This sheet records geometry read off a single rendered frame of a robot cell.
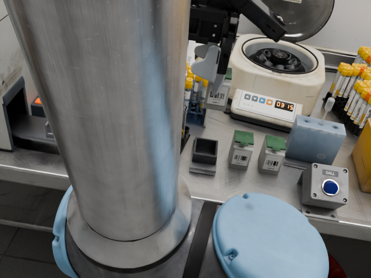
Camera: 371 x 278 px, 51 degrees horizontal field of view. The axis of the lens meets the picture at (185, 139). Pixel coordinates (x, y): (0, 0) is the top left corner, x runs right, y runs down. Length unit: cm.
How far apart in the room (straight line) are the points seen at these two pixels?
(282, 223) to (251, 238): 4
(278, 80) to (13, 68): 57
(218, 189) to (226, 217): 39
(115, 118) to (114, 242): 16
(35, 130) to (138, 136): 62
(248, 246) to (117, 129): 20
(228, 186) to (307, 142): 20
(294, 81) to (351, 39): 43
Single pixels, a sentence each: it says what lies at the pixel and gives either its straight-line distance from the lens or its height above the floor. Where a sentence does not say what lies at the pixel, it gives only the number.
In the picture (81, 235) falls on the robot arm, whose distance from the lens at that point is 35.
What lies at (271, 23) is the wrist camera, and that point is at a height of 120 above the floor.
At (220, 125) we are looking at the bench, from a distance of 93.
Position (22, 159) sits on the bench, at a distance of 82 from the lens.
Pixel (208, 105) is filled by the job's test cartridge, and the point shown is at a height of 103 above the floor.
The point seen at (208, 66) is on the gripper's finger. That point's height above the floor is 111.
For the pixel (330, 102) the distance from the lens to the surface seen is 81.
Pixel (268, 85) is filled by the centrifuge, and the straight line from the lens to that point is 95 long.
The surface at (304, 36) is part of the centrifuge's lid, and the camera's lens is 119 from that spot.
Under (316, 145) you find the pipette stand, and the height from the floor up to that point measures 93.
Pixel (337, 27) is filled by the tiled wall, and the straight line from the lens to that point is 131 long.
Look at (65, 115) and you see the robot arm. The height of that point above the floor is 129.
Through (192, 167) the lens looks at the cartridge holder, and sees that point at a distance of 78.
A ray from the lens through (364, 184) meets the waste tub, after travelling 88.
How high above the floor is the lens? 141
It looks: 39 degrees down
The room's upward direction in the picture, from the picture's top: 9 degrees clockwise
